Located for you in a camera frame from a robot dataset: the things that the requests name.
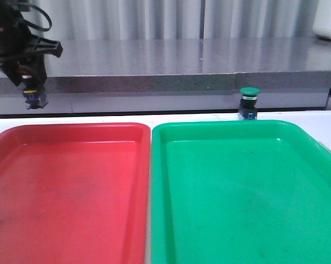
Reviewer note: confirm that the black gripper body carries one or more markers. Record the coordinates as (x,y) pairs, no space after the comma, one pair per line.
(17,42)

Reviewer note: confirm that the red mushroom push button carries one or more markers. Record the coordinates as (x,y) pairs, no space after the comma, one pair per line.
(34,92)

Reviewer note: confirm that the grey stone ledge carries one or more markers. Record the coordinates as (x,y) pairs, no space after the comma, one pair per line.
(97,66)

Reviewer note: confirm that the green plastic tray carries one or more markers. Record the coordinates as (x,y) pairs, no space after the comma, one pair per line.
(239,192)

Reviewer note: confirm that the green mushroom push button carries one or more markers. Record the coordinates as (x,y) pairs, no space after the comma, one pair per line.
(247,109)

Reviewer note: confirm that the white box on ledge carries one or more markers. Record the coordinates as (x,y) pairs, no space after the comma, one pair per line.
(322,21)

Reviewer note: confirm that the red plastic tray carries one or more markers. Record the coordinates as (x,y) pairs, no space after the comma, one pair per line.
(74,193)

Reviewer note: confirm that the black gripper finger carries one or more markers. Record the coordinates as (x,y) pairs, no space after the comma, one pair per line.
(33,72)

